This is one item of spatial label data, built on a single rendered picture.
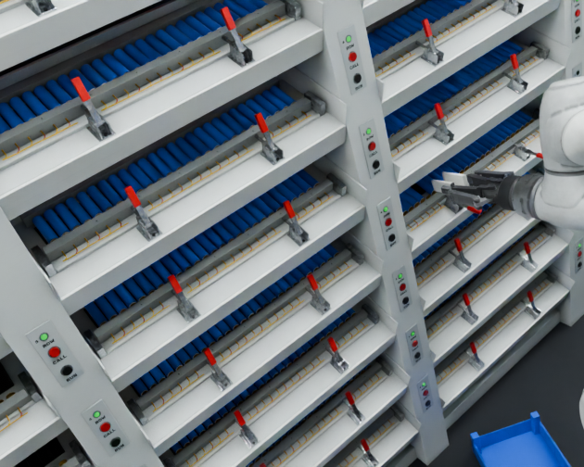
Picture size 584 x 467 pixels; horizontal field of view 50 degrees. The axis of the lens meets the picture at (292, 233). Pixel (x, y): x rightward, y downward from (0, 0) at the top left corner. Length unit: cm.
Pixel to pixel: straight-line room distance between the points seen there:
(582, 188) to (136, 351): 86
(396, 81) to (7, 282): 82
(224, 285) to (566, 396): 123
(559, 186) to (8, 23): 96
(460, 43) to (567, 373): 114
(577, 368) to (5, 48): 182
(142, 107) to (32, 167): 19
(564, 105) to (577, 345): 117
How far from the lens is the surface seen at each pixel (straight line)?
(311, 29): 116
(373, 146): 128
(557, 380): 215
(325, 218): 129
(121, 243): 108
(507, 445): 199
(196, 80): 106
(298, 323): 135
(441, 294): 163
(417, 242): 149
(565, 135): 121
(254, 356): 132
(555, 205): 129
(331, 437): 162
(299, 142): 119
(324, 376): 149
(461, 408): 204
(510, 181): 139
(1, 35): 92
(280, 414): 145
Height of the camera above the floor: 163
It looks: 33 degrees down
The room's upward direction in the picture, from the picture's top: 18 degrees counter-clockwise
